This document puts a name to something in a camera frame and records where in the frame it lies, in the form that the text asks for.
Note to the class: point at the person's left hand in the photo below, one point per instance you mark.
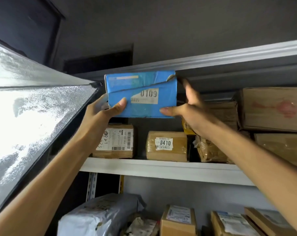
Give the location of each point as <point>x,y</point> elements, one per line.
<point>96,117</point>

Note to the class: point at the person's right hand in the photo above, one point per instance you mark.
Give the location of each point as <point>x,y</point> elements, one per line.
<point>197,115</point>

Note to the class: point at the worn box yellow tape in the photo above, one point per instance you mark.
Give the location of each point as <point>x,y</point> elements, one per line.
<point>224,113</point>

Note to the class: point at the brown box handwritten white label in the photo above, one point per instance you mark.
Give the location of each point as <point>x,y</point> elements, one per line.
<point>119,142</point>

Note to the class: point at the taped brown parcel 0410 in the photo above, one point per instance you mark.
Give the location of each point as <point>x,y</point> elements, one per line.
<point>173,154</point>

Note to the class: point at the white metal shelf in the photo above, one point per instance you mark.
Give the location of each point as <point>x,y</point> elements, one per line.
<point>175,169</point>

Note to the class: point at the brown box red stamp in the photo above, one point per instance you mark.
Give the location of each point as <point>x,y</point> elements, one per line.
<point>273,108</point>

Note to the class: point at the person's left forearm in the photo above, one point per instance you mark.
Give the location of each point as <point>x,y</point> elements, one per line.
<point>40,194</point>

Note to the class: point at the person's right forearm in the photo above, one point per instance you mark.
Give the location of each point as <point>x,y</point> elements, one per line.
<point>261,174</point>

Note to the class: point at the taped brown parcel 0038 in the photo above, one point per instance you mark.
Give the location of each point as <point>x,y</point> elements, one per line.
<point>209,152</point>

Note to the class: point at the small taped box 0461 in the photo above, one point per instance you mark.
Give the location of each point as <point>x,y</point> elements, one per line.
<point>286,145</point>

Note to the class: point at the grey plastic mailer bag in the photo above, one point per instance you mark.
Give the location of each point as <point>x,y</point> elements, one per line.
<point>96,216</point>

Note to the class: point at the small cardboard box white label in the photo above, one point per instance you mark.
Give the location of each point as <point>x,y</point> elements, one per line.
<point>178,226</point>

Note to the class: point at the cardboard box with black handwriting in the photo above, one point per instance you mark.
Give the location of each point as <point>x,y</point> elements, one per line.
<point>266,222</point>

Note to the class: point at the silver softbox light reflector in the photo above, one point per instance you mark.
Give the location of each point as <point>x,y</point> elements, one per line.
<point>28,120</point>

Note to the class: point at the yellow sticker strip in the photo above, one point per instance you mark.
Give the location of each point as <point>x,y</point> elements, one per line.
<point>121,184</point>

